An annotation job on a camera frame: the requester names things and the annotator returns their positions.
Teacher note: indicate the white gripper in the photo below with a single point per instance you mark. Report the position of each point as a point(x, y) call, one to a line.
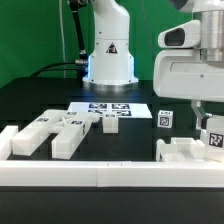
point(182, 74)

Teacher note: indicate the white chair seat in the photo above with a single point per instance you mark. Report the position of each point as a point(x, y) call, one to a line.
point(179, 150)

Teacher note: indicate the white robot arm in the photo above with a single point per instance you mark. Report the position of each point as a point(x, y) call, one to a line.
point(111, 66)

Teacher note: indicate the white chair back piece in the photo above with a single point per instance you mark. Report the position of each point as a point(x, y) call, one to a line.
point(70, 128)

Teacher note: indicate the white sheet with tags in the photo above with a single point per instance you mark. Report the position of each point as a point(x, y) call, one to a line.
point(123, 110)

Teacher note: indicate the white U-shaped fence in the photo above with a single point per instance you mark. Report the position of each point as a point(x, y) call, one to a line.
point(104, 174)

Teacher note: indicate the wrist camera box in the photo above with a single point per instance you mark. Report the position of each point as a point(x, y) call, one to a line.
point(187, 35)

